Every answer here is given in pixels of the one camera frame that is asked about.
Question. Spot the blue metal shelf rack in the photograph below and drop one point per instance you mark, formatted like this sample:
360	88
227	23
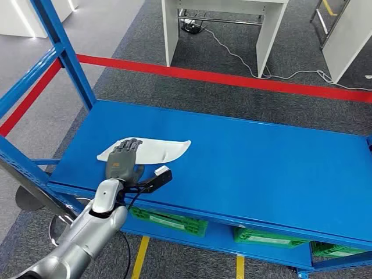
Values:
232	173

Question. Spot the white desk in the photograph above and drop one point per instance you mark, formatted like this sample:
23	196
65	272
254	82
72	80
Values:
171	34

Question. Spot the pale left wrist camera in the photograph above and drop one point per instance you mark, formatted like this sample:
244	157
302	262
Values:
161	179

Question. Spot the red tape strip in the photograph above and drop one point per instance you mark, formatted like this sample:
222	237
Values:
232	79
29	99

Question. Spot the grey metal ladder frame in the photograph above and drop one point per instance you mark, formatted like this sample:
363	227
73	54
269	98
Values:
334	24

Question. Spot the green plastic crate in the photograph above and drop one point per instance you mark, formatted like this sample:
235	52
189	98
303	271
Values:
334	250
174	223
267	238

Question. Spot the yellow floor tape strip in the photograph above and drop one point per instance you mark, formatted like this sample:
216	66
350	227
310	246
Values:
140	258
240	267

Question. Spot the white furniture panel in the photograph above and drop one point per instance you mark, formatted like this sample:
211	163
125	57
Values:
345	42

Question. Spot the white curved plastic part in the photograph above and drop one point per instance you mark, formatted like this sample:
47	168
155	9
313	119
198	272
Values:
162	150

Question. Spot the black router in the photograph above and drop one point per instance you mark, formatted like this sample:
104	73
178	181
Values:
190	27

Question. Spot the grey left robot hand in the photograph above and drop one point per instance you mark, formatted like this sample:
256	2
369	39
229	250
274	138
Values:
121	165

